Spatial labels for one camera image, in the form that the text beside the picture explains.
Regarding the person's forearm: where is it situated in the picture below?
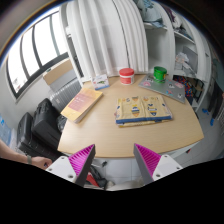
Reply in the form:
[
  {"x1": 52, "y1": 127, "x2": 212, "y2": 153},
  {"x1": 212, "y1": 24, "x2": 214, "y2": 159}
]
[{"x1": 0, "y1": 139, "x2": 32, "y2": 164}]

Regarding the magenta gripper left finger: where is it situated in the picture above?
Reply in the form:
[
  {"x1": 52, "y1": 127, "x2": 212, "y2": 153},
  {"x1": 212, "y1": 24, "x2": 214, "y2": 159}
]
[{"x1": 47, "y1": 144, "x2": 95, "y2": 187}]

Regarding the cardboard box on radiator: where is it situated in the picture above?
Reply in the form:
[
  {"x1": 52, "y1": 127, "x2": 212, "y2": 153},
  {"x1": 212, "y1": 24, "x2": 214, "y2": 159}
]
[{"x1": 43, "y1": 59, "x2": 76, "y2": 86}]

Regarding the grey laptop with stickers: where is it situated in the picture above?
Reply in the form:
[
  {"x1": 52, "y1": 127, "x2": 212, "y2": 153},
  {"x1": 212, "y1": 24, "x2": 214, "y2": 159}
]
[{"x1": 139, "y1": 75, "x2": 185, "y2": 103}]

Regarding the person's hand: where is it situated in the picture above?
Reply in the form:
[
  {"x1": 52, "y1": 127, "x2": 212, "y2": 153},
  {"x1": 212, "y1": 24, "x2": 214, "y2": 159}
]
[{"x1": 32, "y1": 157, "x2": 52, "y2": 170}]

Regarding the green cup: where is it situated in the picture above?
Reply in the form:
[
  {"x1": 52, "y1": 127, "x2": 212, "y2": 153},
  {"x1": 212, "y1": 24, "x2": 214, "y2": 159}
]
[{"x1": 154, "y1": 66, "x2": 167, "y2": 83}]

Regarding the black bag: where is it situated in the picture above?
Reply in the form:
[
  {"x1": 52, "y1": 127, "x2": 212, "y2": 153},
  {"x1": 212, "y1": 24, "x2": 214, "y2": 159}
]
[{"x1": 32, "y1": 98, "x2": 61, "y2": 147}]

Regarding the white jar red lid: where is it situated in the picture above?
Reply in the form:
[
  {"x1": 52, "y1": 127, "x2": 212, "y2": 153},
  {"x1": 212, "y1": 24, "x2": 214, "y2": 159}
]
[{"x1": 119, "y1": 68, "x2": 134, "y2": 85}]

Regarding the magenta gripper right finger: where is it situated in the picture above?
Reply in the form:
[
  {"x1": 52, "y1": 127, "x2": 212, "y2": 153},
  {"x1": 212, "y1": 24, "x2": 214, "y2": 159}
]
[{"x1": 133, "y1": 144, "x2": 182, "y2": 185}]

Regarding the white curtain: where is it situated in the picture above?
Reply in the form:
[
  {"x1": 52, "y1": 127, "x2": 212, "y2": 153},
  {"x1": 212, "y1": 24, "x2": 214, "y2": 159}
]
[{"x1": 66, "y1": 0, "x2": 148, "y2": 80}]

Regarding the white shelf unit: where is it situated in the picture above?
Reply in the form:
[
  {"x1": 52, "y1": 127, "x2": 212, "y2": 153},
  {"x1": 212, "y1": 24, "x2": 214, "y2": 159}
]
[{"x1": 143, "y1": 1, "x2": 212, "y2": 111}]

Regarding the small blue white box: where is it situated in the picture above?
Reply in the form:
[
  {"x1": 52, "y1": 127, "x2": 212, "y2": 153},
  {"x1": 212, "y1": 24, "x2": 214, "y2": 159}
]
[{"x1": 92, "y1": 74, "x2": 109, "y2": 90}]

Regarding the yellow pink book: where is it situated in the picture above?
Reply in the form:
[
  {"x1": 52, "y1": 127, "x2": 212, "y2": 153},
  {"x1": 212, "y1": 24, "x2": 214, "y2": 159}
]
[{"x1": 61, "y1": 88, "x2": 103, "y2": 123}]

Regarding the white radiator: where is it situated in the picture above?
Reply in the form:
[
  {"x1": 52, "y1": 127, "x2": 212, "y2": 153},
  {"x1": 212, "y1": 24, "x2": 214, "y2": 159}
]
[{"x1": 50, "y1": 79, "x2": 81, "y2": 112}]

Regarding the yellow patterned folded towel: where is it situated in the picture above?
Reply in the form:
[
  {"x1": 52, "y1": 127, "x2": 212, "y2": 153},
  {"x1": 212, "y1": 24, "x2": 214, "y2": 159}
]
[{"x1": 115, "y1": 95, "x2": 172, "y2": 127}]

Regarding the black suitcase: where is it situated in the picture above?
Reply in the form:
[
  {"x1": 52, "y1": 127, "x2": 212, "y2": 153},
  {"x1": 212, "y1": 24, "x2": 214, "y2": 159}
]
[{"x1": 17, "y1": 113, "x2": 62, "y2": 161}]

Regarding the window with dark frame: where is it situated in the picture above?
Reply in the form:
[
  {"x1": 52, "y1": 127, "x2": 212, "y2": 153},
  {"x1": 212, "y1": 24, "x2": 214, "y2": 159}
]
[{"x1": 6, "y1": 8, "x2": 68, "y2": 99}]

